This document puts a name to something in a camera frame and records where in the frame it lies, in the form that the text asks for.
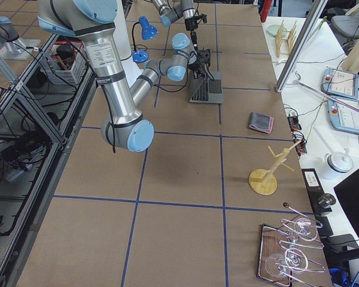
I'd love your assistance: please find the teach pendant tablet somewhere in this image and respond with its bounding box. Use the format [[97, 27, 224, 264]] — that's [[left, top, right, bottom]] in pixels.
[[327, 97, 359, 135], [321, 68, 359, 99]]

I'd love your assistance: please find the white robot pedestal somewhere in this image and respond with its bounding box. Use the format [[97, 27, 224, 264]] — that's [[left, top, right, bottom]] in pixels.
[[113, 0, 142, 87]]

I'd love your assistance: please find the lower teach pendant tablet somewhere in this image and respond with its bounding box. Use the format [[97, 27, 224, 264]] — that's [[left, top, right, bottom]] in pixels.
[[327, 97, 359, 135]]

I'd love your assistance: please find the black camera cable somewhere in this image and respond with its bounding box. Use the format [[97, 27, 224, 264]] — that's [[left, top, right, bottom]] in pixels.
[[155, 50, 216, 93]]

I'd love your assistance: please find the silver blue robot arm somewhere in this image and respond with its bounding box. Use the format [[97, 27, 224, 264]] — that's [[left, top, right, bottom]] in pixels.
[[38, 0, 198, 152], [152, 0, 200, 50]]

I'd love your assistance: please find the wooden dish rack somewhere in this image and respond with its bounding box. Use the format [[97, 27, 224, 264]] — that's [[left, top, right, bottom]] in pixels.
[[275, 21, 297, 57]]

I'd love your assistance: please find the grey laptop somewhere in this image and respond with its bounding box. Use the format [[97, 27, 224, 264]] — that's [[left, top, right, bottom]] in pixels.
[[189, 71, 224, 104]]

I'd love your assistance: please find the wine glass holder tray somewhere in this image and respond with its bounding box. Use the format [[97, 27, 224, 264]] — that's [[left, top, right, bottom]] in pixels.
[[257, 224, 326, 286]]

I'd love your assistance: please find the clear wine glass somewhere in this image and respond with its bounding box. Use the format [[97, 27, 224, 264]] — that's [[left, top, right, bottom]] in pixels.
[[264, 248, 308, 279], [276, 218, 318, 244]]

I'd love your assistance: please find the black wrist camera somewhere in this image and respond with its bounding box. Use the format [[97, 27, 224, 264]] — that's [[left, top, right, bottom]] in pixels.
[[194, 13, 207, 24], [197, 48, 211, 68]]

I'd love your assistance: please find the wooden mug tree stand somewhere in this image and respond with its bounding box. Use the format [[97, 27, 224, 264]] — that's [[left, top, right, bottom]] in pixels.
[[248, 140, 301, 196]]

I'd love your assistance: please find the orange black electronics board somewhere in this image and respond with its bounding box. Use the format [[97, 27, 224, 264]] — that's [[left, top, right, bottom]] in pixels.
[[287, 115, 307, 157]]

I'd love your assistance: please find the black label box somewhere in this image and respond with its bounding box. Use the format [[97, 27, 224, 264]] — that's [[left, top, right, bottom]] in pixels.
[[302, 169, 334, 216]]

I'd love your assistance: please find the white plastic basket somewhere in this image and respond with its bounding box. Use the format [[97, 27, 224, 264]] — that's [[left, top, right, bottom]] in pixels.
[[44, 55, 85, 85]]

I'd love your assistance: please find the aluminium frame post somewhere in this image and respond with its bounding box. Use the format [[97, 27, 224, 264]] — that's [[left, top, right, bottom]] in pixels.
[[275, 0, 327, 93]]

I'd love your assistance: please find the upper teach pendant tablet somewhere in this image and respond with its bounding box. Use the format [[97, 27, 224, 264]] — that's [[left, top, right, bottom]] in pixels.
[[321, 68, 359, 99]]

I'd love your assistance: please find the pale green plate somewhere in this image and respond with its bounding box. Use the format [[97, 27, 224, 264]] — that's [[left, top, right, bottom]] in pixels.
[[266, 25, 287, 37]]

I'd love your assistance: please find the grey pink folded cloth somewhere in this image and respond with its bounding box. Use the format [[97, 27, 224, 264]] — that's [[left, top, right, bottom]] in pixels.
[[248, 112, 274, 134]]

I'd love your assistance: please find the blue desk lamp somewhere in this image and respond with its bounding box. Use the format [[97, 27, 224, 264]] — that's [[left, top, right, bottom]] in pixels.
[[132, 16, 159, 63]]

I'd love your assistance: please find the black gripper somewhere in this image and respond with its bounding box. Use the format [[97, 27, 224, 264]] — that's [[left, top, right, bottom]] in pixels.
[[185, 17, 198, 50], [188, 60, 205, 78]]

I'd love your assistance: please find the upper clear wine glass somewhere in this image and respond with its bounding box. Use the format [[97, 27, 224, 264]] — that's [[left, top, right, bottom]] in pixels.
[[276, 218, 318, 244]]

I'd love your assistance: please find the white enamel pot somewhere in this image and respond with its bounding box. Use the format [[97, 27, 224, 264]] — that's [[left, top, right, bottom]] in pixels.
[[322, 152, 354, 179]]

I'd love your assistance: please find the lower clear wine glass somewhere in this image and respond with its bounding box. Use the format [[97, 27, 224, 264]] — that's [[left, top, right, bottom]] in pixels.
[[264, 248, 308, 279]]

